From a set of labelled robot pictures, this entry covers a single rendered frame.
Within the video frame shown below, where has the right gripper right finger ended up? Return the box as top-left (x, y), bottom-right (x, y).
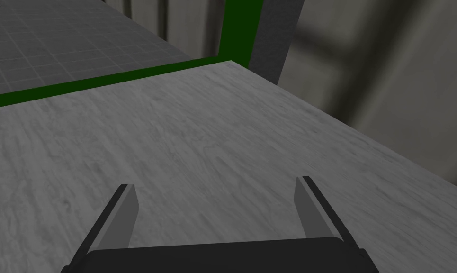
top-left (293, 176), bottom-right (360, 250)

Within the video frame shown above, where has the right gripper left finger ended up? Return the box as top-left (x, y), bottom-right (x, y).
top-left (83, 183), bottom-right (140, 255)

